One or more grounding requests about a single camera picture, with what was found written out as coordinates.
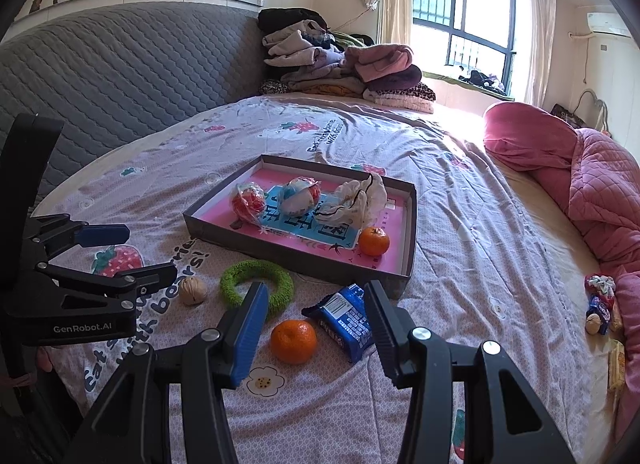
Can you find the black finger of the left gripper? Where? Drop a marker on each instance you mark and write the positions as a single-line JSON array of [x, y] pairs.
[[52, 235], [63, 289]]

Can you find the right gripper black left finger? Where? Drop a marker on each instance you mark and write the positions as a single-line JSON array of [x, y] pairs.
[[129, 421]]

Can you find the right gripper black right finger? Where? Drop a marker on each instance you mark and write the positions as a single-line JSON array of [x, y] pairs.
[[505, 421]]

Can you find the walnut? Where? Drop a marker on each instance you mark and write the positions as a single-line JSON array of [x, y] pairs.
[[192, 291]]

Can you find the blue snack packet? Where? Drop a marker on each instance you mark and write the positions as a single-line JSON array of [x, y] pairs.
[[344, 319]]

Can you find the orange tangerine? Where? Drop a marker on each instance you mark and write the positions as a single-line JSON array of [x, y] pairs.
[[373, 241], [293, 341]]

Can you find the red clear-top surprise egg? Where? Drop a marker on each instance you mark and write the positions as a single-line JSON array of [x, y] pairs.
[[248, 202]]

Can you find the pink strawberry bed sheet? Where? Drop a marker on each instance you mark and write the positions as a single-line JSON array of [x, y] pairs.
[[480, 268]]

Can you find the shallow box with pink book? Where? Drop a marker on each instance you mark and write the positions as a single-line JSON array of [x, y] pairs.
[[301, 244]]

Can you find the grey quilted headboard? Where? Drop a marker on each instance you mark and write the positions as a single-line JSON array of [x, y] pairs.
[[115, 74]]

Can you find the snack items beside bed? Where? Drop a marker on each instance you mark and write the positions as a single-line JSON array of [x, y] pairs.
[[603, 318]]

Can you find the pink quilted blanket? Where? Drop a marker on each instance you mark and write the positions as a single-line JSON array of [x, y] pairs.
[[595, 182]]

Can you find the pile of folded clothes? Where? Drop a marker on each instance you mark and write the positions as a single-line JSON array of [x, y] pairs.
[[303, 55]]

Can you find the white air conditioner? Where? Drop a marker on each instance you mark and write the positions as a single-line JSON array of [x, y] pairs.
[[607, 23]]

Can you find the window with dark frame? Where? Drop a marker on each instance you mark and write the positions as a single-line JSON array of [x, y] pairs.
[[473, 39]]

